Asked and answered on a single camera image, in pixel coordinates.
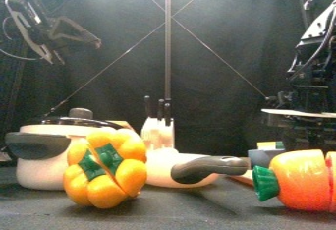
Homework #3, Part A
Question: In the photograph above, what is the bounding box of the orange toy carrot green top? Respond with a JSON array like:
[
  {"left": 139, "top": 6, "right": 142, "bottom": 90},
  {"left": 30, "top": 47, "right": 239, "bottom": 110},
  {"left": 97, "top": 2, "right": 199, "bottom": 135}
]
[{"left": 250, "top": 148, "right": 336, "bottom": 214}]

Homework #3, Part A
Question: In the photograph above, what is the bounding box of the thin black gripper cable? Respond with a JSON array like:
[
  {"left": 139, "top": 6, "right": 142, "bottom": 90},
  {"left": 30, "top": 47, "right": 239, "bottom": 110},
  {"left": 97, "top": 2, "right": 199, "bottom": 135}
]
[{"left": 0, "top": 16, "right": 42, "bottom": 62}]

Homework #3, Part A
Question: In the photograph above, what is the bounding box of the grey-blue box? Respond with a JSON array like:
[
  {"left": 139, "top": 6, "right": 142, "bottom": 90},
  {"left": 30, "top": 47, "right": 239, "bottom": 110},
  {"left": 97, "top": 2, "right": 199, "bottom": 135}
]
[{"left": 246, "top": 148, "right": 286, "bottom": 171}]

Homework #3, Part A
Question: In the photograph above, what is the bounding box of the black-handled toy knife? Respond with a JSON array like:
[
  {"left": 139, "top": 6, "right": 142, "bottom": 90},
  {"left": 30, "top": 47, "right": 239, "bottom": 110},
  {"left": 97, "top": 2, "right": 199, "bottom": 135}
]
[
  {"left": 163, "top": 97, "right": 173, "bottom": 127},
  {"left": 155, "top": 98, "right": 165, "bottom": 121},
  {"left": 142, "top": 94, "right": 151, "bottom": 119}
]

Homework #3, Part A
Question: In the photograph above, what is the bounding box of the pale yellow block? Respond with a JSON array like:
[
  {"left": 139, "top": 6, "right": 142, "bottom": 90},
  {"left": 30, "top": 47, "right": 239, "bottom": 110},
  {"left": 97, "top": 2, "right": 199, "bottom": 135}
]
[{"left": 255, "top": 140, "right": 286, "bottom": 151}]

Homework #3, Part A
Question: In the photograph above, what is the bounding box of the thin diagonal brace wire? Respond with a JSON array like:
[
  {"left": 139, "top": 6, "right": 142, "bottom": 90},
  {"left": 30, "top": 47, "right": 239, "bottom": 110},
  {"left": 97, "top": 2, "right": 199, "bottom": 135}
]
[
  {"left": 42, "top": 0, "right": 221, "bottom": 118},
  {"left": 125, "top": 0, "right": 269, "bottom": 99}
]

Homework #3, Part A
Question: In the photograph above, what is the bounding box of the white pot with grey handle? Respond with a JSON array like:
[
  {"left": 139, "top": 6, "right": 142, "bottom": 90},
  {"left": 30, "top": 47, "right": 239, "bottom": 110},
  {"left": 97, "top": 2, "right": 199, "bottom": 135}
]
[{"left": 3, "top": 123, "right": 119, "bottom": 191}]

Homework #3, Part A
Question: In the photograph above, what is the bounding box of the white saucepan with grey handle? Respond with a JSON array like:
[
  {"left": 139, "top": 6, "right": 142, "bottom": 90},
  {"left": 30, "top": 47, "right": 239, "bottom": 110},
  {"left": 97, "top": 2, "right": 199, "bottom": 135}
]
[{"left": 142, "top": 146, "right": 249, "bottom": 189}]

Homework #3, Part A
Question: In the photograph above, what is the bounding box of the white plate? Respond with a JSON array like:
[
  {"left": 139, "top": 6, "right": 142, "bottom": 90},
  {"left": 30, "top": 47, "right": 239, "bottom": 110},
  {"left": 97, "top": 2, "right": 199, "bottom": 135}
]
[{"left": 259, "top": 108, "right": 336, "bottom": 120}]

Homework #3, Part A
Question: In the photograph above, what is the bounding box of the grey vertical frame pole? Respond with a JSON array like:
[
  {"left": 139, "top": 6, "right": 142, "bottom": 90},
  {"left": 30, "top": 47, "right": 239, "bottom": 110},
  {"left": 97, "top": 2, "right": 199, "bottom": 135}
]
[{"left": 163, "top": 0, "right": 173, "bottom": 101}]

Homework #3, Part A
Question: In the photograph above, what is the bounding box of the white knife block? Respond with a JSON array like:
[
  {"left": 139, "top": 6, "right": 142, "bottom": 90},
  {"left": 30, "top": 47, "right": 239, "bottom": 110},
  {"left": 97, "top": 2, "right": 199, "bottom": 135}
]
[{"left": 139, "top": 116, "right": 175, "bottom": 152}]

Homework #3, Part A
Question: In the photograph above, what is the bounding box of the pale orange flat piece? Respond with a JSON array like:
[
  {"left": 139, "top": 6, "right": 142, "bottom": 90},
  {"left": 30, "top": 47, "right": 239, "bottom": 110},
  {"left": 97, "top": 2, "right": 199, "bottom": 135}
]
[{"left": 226, "top": 170, "right": 255, "bottom": 187}]

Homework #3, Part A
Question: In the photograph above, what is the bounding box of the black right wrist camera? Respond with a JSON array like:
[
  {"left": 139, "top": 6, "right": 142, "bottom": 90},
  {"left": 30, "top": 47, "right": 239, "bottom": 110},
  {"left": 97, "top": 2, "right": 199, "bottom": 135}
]
[{"left": 263, "top": 90, "right": 294, "bottom": 111}]

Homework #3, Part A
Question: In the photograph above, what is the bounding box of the glass lid with grey knob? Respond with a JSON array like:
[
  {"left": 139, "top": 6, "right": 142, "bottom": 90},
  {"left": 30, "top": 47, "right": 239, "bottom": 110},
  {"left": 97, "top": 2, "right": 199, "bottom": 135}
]
[{"left": 41, "top": 107, "right": 126, "bottom": 131}]

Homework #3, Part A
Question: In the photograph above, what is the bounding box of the yellow toy bell pepper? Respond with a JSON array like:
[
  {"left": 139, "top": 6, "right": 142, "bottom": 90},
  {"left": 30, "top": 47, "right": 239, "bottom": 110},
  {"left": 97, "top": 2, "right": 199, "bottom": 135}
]
[{"left": 61, "top": 127, "right": 149, "bottom": 210}]

